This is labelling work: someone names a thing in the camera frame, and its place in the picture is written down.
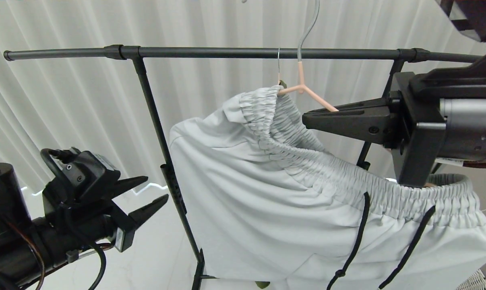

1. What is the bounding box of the black clothes rack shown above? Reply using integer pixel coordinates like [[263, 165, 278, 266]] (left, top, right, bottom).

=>
[[3, 44, 485, 290]]

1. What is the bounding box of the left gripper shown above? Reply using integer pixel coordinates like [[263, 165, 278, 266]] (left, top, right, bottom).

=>
[[29, 176, 169, 266]]

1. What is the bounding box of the white curtain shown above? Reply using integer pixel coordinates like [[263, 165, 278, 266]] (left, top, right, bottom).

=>
[[0, 0, 486, 194]]

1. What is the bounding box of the pale grey garment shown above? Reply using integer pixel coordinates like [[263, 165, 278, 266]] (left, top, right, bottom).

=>
[[169, 85, 486, 290]]

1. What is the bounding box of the white laundry basket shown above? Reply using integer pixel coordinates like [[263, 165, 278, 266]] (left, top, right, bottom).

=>
[[454, 270, 486, 290]]

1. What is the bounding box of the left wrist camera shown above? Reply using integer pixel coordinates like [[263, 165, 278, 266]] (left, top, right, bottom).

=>
[[41, 147, 121, 220]]

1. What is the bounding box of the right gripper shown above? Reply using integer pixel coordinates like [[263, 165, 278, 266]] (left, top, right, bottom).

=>
[[302, 72, 486, 189]]

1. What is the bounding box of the green printed T-shirt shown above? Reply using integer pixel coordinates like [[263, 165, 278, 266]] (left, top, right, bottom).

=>
[[255, 80, 287, 290]]

